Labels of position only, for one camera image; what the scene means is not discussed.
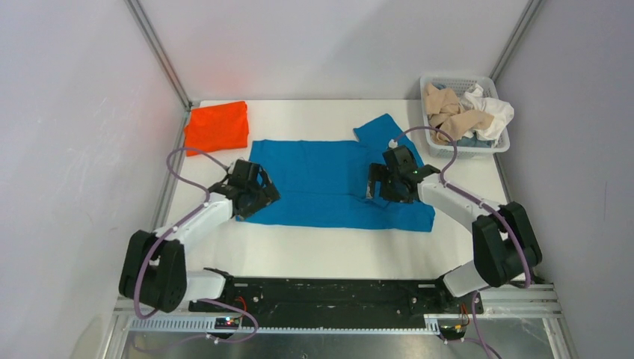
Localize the left controller board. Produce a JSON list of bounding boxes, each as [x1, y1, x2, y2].
[[213, 316, 241, 331]]

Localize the white plastic laundry basket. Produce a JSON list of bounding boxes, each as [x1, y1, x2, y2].
[[420, 74, 511, 159]]

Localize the light blue t shirt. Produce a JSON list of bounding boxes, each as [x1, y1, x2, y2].
[[456, 132, 496, 148]]

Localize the controller board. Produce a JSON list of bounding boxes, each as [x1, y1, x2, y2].
[[438, 324, 468, 344], [213, 316, 241, 331]]

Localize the left aluminium frame post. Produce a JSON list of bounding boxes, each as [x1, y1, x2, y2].
[[125, 0, 192, 111]]

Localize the right controller board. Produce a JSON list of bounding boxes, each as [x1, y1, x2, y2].
[[438, 324, 468, 344]]

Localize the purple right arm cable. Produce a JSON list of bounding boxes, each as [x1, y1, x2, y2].
[[391, 126, 533, 359]]

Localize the aluminium frame post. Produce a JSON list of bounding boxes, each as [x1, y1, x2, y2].
[[125, 0, 192, 111], [490, 0, 545, 82]]

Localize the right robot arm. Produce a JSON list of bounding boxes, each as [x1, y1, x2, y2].
[[366, 145, 543, 313]]

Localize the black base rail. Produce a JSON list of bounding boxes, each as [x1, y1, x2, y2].
[[218, 277, 473, 330]]

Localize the folded orange t shirt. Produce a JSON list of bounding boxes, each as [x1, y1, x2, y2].
[[184, 101, 250, 153]]

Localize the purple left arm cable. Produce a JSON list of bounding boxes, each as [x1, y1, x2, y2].
[[133, 146, 234, 321]]

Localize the right aluminium frame post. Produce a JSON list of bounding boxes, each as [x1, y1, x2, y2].
[[490, 0, 545, 82]]

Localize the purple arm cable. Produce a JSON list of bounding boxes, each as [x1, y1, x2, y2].
[[391, 126, 533, 359], [133, 146, 234, 321]]

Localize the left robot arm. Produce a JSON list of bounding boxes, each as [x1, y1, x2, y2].
[[119, 159, 280, 319]]

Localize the beige t shirt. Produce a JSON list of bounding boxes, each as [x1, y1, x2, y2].
[[422, 82, 493, 141]]

